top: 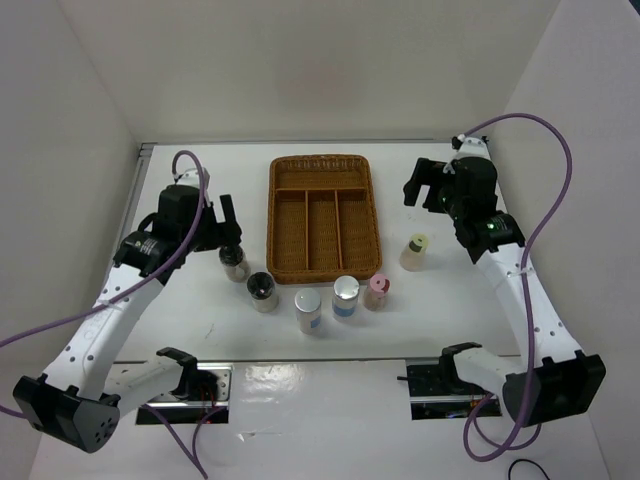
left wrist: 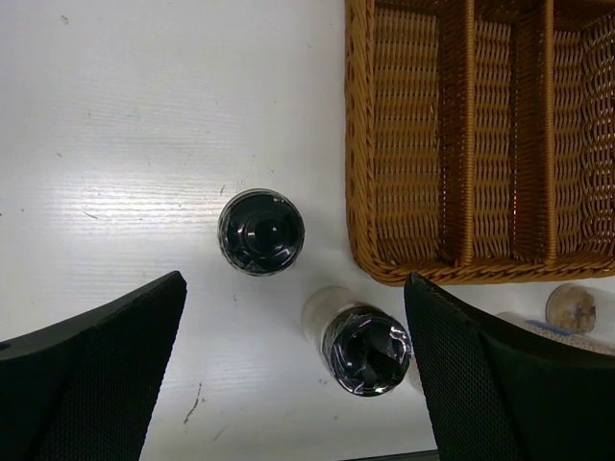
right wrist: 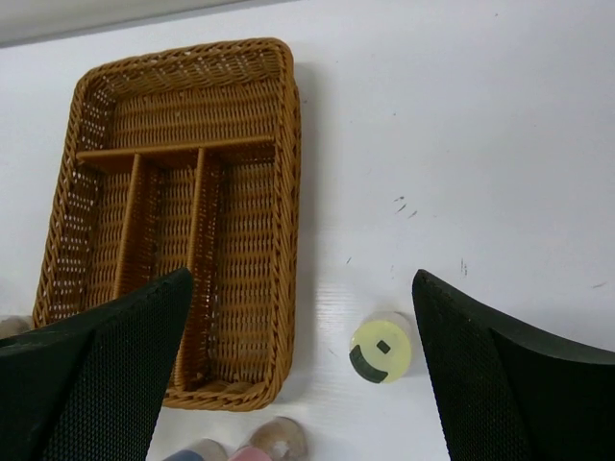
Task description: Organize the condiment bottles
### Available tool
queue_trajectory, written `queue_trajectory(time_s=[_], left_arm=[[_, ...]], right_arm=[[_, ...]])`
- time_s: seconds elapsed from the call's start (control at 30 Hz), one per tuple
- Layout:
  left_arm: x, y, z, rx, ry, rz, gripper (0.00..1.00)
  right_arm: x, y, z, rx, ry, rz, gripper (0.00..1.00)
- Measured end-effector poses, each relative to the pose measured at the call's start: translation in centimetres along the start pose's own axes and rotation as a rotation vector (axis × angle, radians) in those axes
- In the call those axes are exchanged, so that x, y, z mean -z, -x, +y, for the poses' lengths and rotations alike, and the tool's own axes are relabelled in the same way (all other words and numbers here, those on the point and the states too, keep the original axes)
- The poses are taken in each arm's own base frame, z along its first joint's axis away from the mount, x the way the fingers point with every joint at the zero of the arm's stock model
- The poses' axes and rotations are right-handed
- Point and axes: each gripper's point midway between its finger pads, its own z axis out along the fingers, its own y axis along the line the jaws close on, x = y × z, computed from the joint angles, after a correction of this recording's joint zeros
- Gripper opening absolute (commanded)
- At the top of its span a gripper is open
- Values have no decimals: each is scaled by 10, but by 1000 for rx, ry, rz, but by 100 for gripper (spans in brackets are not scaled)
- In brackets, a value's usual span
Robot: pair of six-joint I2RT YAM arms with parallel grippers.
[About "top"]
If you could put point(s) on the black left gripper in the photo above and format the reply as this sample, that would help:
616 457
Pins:
223 233

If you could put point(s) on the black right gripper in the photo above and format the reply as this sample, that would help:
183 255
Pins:
430 172

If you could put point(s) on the small black-lid spice jar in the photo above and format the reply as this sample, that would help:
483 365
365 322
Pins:
235 265

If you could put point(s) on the yellow-lid spice bottle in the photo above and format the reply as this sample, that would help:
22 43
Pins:
413 255

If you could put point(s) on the black-lid seasoning jar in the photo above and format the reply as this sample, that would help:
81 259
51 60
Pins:
261 288

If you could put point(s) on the pink-lid spice bottle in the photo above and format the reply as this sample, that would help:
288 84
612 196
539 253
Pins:
375 295

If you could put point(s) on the silver-lid blue-label shaker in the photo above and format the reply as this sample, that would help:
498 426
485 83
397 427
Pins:
346 291

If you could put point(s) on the white-lid blue-label shaker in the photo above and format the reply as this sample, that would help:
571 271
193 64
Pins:
308 304

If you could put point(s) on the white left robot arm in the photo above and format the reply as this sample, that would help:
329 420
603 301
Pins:
80 398

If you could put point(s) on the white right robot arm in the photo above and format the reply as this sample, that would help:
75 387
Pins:
555 378

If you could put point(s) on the orange wicker divided basket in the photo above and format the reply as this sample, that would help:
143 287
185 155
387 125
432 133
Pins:
322 219

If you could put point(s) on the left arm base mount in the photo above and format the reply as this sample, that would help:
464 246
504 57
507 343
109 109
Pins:
201 401

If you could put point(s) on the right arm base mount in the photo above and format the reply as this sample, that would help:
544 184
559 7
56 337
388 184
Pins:
431 398

